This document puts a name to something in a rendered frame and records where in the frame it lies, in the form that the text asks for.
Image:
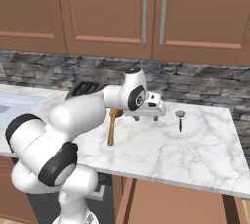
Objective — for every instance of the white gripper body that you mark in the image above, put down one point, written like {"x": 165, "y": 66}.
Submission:
{"x": 146, "y": 112}

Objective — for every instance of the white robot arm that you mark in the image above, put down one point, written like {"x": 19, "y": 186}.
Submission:
{"x": 71, "y": 117}

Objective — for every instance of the brown cabinet door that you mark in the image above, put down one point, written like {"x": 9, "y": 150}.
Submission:
{"x": 208, "y": 12}
{"x": 29, "y": 9}
{"x": 107, "y": 9}

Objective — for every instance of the brown base cabinet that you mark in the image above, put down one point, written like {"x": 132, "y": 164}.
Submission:
{"x": 13, "y": 195}

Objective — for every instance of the metallic spoon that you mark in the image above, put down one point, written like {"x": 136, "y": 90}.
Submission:
{"x": 179, "y": 114}

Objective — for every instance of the wooden spoon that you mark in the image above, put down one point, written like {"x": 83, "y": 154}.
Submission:
{"x": 111, "y": 130}

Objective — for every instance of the black toaster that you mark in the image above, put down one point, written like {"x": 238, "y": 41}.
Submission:
{"x": 85, "y": 88}

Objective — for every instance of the pale steel sink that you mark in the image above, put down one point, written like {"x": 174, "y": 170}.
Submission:
{"x": 16, "y": 107}

